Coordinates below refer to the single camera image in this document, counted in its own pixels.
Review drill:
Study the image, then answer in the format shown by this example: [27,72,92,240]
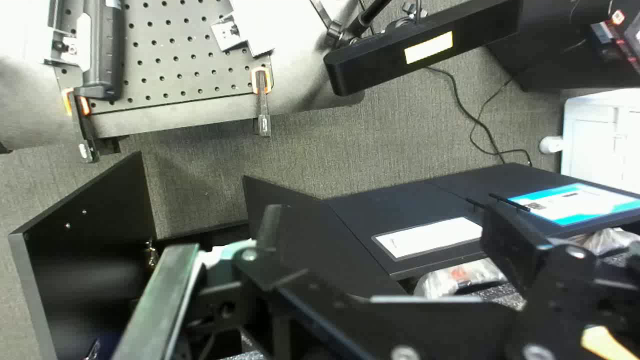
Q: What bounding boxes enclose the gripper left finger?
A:
[232,204,426,360]

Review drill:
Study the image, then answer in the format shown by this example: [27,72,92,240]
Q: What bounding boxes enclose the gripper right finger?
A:
[481,204,640,360]

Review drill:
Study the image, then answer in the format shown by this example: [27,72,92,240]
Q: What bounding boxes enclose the black cabinet door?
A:
[9,150,158,360]
[112,243,202,360]

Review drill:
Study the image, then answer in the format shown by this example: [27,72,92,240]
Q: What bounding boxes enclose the white cabinet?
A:
[539,89,640,196]

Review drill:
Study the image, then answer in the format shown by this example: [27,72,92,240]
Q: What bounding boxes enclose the clear plastic bag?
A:
[414,257,507,299]
[570,227,640,257]

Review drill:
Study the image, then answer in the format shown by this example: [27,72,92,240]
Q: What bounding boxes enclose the blue and white paper sheet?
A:
[506,182,640,227]

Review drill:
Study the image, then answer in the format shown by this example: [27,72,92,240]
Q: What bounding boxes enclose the orange and black clamp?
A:
[62,87,122,164]
[250,66,274,138]

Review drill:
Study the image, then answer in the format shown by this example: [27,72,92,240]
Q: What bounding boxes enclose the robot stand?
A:
[0,0,368,151]

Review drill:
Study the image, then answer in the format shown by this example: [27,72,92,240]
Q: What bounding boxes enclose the black equipment case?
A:
[486,0,640,94]

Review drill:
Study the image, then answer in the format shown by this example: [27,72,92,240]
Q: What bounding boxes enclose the black cable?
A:
[425,65,534,167]

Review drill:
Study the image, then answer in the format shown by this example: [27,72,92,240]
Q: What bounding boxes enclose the camera on mount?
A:
[310,0,524,97]

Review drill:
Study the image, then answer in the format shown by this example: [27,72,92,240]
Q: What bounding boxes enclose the silver metal bracket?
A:
[210,0,277,58]

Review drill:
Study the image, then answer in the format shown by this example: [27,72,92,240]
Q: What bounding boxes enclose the black cylindrical handle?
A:
[74,0,126,102]

